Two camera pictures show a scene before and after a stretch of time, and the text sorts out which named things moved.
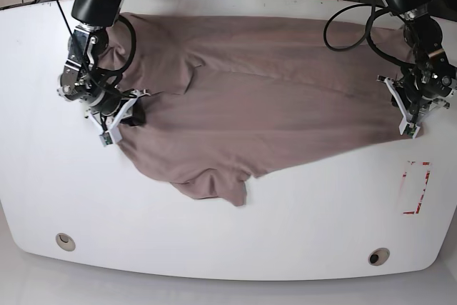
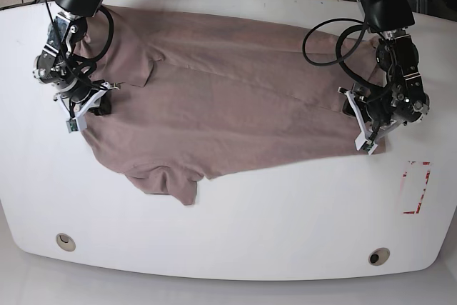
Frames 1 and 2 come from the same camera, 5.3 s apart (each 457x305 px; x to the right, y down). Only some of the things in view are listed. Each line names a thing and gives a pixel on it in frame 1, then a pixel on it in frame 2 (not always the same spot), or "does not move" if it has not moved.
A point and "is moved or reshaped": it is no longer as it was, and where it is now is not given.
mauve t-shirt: [224, 97] is moved or reshaped
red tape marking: [423, 189] does not move
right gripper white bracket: [413, 122] to [363, 142]
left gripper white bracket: [136, 119] to [104, 108]
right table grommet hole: [378, 256] does not move
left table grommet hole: [65, 241] does not move
